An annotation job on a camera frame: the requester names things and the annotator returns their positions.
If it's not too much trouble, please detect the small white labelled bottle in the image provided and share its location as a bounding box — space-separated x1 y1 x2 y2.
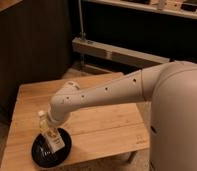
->
38 111 65 153

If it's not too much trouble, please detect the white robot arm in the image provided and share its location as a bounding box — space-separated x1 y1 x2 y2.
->
48 61 197 171

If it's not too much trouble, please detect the black ceramic bowl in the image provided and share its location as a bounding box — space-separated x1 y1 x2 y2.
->
31 128 72 168

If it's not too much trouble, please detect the grey metal beam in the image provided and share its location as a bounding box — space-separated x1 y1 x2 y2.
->
72 37 170 68

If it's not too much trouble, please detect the light wooden table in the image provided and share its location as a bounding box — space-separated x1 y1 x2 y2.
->
0 80 149 171

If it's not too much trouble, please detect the vertical metal pole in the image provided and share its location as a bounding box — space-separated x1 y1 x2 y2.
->
78 0 86 40

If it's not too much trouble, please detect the wooden shelf with items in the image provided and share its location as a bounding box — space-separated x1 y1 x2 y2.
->
85 0 197 20

